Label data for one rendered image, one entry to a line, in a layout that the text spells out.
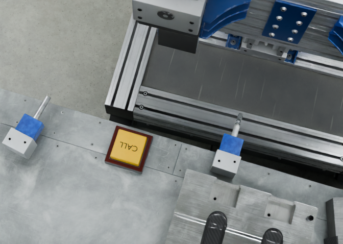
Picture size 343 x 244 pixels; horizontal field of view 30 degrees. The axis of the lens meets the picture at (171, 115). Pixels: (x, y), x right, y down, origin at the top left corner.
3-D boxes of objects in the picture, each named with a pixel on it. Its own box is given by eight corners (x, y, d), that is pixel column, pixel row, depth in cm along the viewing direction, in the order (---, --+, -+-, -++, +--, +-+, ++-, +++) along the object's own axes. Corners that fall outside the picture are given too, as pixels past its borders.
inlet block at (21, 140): (40, 95, 135) (35, 87, 130) (60, 105, 135) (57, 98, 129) (7, 148, 132) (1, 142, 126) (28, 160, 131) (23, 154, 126)
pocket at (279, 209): (266, 196, 125) (269, 193, 122) (292, 204, 125) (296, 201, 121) (260, 218, 124) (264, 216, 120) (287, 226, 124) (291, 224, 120)
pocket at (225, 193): (213, 180, 126) (215, 176, 122) (239, 188, 126) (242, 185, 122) (206, 202, 125) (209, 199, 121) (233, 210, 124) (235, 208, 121)
